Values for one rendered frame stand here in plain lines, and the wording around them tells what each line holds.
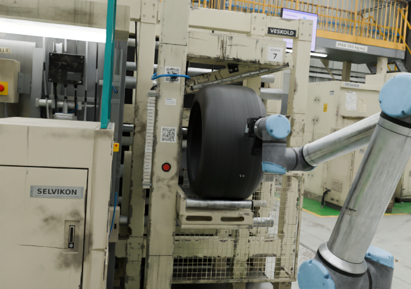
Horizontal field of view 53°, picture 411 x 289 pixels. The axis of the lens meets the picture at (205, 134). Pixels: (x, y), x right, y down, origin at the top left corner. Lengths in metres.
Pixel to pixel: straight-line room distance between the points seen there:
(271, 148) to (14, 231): 0.89
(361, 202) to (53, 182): 0.89
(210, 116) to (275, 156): 0.48
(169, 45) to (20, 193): 1.05
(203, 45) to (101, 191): 1.26
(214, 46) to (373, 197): 1.40
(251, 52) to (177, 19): 0.54
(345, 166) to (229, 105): 4.73
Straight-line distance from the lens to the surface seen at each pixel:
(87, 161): 1.29
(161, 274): 2.18
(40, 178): 1.31
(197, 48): 2.33
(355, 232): 1.29
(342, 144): 1.49
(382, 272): 1.49
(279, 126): 1.53
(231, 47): 2.37
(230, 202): 2.05
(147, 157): 2.03
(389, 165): 1.22
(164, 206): 2.07
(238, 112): 1.91
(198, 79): 2.45
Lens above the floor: 1.34
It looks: 3 degrees down
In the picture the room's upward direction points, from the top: 4 degrees clockwise
